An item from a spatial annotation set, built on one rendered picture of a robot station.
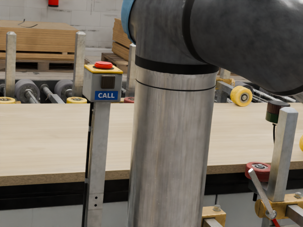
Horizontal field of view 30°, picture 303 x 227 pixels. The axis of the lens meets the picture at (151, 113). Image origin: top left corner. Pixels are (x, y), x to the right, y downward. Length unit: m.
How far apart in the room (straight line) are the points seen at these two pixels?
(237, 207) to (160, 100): 1.08
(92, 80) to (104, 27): 7.59
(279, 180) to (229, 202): 0.27
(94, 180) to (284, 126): 0.52
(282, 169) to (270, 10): 0.92
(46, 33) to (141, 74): 6.55
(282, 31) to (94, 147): 0.72
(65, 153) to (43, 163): 0.10
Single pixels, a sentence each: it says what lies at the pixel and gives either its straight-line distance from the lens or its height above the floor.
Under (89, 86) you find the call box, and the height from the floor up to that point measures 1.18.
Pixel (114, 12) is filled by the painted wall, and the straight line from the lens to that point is 8.82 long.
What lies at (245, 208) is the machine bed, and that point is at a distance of 1.80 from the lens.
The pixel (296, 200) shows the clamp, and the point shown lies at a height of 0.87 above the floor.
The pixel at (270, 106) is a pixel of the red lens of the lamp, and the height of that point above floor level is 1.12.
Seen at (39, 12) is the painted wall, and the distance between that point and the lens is 8.54.
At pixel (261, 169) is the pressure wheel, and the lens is 1.68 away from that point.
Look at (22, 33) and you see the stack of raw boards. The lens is 7.22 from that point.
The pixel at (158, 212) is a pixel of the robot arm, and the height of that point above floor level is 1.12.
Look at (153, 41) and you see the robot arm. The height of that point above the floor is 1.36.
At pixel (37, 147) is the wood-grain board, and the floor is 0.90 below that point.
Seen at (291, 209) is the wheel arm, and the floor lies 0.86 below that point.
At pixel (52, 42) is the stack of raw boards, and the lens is 7.32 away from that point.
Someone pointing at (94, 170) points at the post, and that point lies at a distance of 1.30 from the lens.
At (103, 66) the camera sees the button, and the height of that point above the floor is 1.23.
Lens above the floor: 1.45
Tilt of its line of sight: 15 degrees down
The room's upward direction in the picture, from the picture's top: 6 degrees clockwise
